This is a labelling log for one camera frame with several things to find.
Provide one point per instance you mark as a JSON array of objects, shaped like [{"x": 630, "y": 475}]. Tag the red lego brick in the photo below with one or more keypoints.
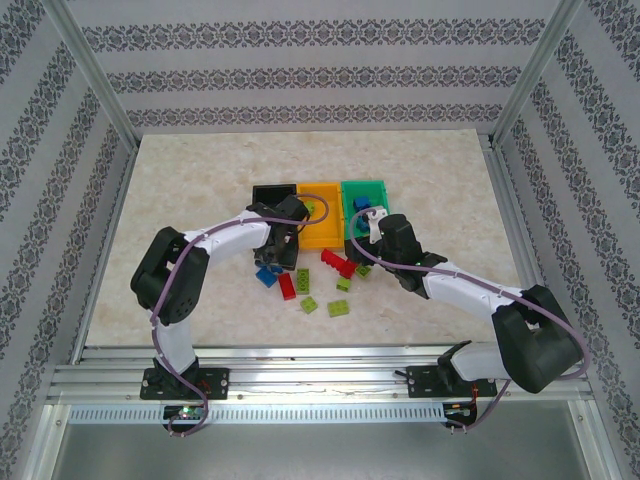
[
  {"x": 347, "y": 269},
  {"x": 286, "y": 286},
  {"x": 329, "y": 257}
]

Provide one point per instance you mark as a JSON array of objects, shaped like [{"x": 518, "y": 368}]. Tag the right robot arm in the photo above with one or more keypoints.
[{"x": 460, "y": 296}]

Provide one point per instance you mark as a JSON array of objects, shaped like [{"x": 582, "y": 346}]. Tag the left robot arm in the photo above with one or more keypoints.
[{"x": 235, "y": 245}]

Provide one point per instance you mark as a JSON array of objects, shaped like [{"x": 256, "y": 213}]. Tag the long lime green lego brick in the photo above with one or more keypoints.
[{"x": 302, "y": 280}]

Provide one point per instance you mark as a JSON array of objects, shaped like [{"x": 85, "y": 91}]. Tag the yellow plastic bin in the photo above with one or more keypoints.
[{"x": 325, "y": 235}]

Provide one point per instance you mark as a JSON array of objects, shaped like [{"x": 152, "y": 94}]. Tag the black plastic bin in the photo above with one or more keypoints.
[{"x": 272, "y": 192}]

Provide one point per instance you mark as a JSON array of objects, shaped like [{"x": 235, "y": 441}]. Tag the green plastic bin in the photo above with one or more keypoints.
[{"x": 372, "y": 192}]

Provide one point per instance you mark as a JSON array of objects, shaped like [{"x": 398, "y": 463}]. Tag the left circuit board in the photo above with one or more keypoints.
[{"x": 186, "y": 412}]

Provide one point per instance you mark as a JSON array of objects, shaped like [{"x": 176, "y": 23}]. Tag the circuit board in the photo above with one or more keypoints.
[
  {"x": 186, "y": 412},
  {"x": 460, "y": 411}
]

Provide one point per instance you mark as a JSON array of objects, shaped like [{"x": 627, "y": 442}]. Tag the right circuit board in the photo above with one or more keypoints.
[{"x": 460, "y": 411}]

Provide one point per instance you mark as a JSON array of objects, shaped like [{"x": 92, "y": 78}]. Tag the grey metal panel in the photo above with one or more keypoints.
[{"x": 320, "y": 452}]

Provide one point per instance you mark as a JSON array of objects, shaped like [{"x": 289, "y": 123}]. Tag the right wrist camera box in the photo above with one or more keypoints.
[{"x": 375, "y": 227}]

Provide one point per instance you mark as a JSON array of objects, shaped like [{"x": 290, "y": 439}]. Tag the aluminium side rail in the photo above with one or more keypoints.
[
  {"x": 510, "y": 200},
  {"x": 107, "y": 240}
]

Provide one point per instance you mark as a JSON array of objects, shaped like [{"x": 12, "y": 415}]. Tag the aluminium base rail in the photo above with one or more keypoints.
[{"x": 320, "y": 375}]

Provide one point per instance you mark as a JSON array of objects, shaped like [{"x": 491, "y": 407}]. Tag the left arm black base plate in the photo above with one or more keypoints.
[{"x": 217, "y": 382}]

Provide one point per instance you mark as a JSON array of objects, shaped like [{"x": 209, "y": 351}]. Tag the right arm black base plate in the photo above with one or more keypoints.
[{"x": 422, "y": 382}]

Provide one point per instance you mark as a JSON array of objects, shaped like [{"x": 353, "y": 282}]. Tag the aluminium frame post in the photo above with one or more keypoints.
[
  {"x": 90, "y": 72},
  {"x": 535, "y": 70}
]

